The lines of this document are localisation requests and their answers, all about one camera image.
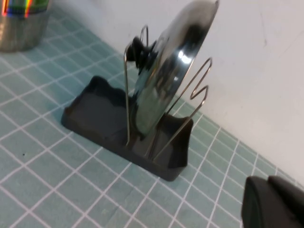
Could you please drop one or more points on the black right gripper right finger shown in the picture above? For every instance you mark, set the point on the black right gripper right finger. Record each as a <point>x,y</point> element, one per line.
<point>292,202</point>

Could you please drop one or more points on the steel pot lid black knob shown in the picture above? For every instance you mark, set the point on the steel pot lid black knob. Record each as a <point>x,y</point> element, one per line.
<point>180,71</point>

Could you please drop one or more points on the teal grid tablecloth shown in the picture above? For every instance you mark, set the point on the teal grid tablecloth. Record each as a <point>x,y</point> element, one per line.
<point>71,190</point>

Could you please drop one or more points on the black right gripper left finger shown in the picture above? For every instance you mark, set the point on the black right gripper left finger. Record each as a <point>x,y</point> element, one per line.
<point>256,206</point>

